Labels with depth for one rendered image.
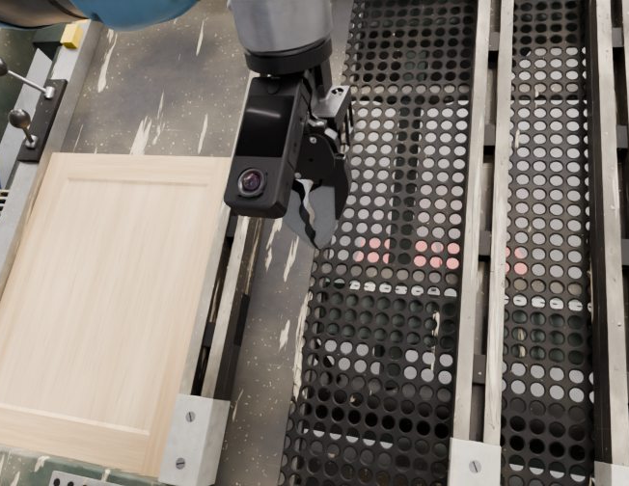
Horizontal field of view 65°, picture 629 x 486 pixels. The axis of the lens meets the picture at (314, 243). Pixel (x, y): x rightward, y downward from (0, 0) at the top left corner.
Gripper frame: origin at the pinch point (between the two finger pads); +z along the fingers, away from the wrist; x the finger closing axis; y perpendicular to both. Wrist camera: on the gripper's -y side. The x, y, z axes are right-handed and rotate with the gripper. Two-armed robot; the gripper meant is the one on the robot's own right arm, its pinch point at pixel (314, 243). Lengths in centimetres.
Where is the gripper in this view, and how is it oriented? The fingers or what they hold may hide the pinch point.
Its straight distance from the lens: 51.3
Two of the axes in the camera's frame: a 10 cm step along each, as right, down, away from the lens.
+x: -9.5, -0.8, 2.9
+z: 1.4, 7.4, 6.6
